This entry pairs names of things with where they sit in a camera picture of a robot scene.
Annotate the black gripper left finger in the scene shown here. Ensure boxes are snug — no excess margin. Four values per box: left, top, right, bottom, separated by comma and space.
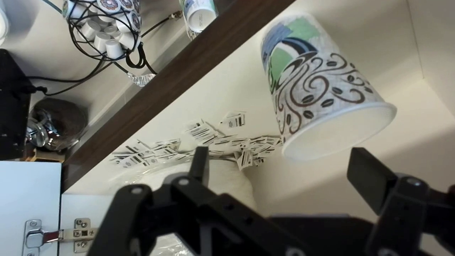
87, 145, 305, 256

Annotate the black power cable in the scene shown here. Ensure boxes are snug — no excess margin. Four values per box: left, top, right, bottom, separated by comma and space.
140, 8, 184, 41
26, 44, 144, 98

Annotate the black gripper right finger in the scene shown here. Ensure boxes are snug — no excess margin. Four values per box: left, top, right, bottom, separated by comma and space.
347, 146, 455, 256

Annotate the shiny dark metal pot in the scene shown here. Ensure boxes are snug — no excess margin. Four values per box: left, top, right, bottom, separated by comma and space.
25, 95, 91, 153

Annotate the dark wood wall cupboard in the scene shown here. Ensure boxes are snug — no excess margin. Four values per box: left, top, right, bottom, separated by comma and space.
62, 0, 455, 256

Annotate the white cupboard door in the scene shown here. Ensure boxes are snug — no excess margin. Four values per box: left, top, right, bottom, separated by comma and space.
0, 159, 64, 256

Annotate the black coffee machine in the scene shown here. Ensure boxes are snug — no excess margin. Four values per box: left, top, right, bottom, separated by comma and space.
0, 48, 37, 160

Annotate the metal cupboard hinge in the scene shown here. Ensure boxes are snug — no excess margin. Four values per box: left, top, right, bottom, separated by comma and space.
22, 216, 101, 254

